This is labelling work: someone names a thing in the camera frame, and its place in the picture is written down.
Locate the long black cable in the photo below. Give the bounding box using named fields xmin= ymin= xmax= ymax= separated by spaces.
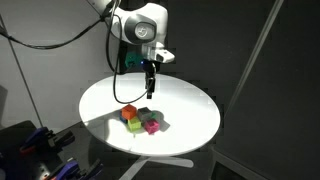
xmin=0 ymin=12 xmax=113 ymax=51

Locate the black looped camera cable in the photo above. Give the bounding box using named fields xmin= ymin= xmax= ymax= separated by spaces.
xmin=105 ymin=0 xmax=157 ymax=105

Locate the purple orange spring clamp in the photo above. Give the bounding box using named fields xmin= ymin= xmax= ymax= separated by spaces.
xmin=49 ymin=157 xmax=105 ymax=180
xmin=19 ymin=126 xmax=76 ymax=155

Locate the yellow-green toy block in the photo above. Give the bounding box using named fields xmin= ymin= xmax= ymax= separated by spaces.
xmin=127 ymin=116 xmax=143 ymax=133

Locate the magenta toy block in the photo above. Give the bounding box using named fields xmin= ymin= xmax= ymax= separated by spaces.
xmin=143 ymin=118 xmax=161 ymax=135

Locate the teal wrist camera box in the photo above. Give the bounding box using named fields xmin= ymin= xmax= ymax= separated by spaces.
xmin=124 ymin=51 xmax=144 ymax=70

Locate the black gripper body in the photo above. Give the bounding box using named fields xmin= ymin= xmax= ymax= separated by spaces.
xmin=143 ymin=59 xmax=158 ymax=82

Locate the blue toy block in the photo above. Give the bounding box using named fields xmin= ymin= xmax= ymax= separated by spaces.
xmin=118 ymin=111 xmax=129 ymax=125

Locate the white table base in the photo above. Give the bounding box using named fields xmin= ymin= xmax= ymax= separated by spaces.
xmin=118 ymin=154 xmax=195 ymax=180

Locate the orange toy block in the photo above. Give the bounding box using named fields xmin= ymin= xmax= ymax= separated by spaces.
xmin=120 ymin=103 xmax=138 ymax=121

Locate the thin metal stand pole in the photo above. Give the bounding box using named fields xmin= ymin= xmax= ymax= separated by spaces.
xmin=0 ymin=13 xmax=45 ymax=128

